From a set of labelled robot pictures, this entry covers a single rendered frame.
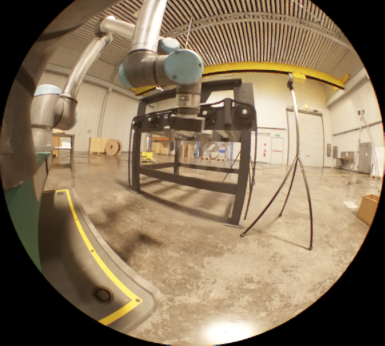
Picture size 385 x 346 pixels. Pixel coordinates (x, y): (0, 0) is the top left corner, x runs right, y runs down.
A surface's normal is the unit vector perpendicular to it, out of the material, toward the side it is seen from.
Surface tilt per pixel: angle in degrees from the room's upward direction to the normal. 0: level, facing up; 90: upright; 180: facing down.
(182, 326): 0
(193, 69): 114
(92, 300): 0
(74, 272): 0
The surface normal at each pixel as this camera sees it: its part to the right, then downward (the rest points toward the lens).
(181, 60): 0.04, 0.44
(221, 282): 0.07, -1.00
